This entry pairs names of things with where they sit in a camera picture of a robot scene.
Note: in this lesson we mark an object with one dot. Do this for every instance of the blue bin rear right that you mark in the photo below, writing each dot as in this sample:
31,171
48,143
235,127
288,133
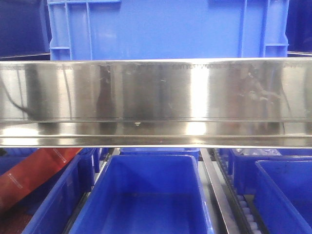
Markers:
244,171

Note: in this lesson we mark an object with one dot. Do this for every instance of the red foil package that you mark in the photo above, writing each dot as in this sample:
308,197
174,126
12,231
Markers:
30,173

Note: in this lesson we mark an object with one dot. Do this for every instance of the large blue crate upper shelf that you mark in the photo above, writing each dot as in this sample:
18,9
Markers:
167,29

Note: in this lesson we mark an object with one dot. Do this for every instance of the blue bin left lower shelf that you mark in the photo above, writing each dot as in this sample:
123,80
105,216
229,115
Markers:
47,209

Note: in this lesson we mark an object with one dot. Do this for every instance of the blue bin rear centre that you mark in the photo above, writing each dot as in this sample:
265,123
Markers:
160,151

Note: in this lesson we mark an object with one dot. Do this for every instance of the dark blue crate upper left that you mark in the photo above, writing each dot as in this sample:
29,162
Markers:
24,28

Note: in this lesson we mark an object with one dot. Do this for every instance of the stainless steel shelf rail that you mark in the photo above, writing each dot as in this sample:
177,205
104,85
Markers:
223,102

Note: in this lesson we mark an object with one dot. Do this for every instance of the blue bin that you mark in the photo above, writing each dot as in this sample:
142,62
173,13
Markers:
244,171
160,151

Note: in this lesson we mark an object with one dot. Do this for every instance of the blue bin right lower shelf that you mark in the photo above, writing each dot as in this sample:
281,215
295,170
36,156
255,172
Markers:
283,196

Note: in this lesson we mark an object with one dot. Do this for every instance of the clear plastic bag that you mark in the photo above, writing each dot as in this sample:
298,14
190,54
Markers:
257,152

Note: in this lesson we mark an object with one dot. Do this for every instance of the blue bin shelf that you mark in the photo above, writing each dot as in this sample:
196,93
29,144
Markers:
283,196
47,209
139,194

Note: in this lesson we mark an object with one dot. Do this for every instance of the metal roller track divider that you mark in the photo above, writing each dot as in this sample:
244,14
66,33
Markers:
229,212

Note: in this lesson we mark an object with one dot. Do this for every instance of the blue bin centre lower shelf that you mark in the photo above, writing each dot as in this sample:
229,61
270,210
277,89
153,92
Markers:
139,194

